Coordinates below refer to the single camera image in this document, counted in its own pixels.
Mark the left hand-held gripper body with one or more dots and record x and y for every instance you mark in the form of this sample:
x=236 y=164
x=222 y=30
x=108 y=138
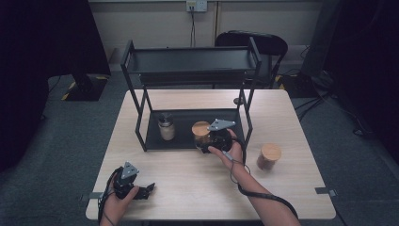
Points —
x=125 y=180

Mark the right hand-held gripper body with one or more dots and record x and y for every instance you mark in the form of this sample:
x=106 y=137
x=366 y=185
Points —
x=221 y=138

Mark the jar with wooden lid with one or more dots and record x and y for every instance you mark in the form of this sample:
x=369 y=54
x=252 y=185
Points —
x=200 y=130
x=269 y=155

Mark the glass jar with silver lid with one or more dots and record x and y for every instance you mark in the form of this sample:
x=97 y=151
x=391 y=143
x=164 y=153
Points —
x=167 y=127

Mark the black two-tier metal rack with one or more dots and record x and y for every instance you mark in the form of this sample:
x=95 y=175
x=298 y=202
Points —
x=191 y=62

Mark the person's right hand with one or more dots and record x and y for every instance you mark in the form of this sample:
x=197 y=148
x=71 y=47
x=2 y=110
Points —
x=233 y=155

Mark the person's left hand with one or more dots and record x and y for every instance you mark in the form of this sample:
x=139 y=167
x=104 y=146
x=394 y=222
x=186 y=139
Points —
x=117 y=204

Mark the small dark round knob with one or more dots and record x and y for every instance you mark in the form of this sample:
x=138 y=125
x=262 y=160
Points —
x=237 y=101

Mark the black floor box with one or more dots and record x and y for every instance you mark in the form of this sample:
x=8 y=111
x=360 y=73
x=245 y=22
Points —
x=298 y=84

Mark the black stand base yellow tape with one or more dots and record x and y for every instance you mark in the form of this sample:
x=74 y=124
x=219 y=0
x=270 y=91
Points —
x=84 y=89

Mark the black chair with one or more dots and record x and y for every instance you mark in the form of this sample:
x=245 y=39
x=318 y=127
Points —
x=271 y=44

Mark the dark grey panel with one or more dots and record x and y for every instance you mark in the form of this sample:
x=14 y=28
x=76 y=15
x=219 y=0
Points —
x=320 y=37

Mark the dark curtain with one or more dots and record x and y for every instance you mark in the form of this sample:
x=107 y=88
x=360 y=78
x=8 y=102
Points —
x=370 y=62
x=37 y=62

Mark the grey table edge bracket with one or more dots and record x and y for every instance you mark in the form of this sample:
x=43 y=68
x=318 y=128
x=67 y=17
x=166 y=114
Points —
x=91 y=196
x=325 y=191

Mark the white wall socket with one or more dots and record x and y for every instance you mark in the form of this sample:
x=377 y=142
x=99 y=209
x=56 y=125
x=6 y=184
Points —
x=197 y=5

